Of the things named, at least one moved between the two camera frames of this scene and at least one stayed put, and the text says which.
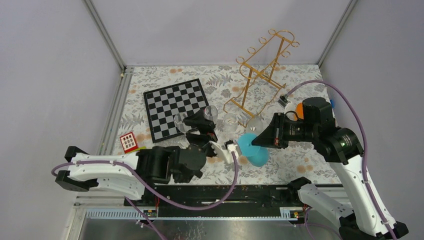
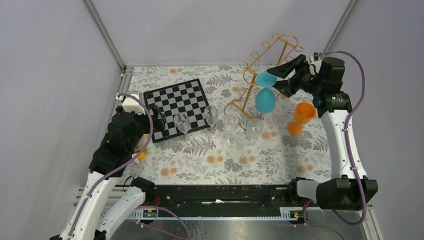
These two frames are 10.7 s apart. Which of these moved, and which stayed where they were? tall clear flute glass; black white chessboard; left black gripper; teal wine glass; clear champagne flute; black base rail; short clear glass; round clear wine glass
Moved: left black gripper; teal wine glass
Stayed: black white chessboard; round clear wine glass; black base rail; short clear glass; clear champagne flute; tall clear flute glass
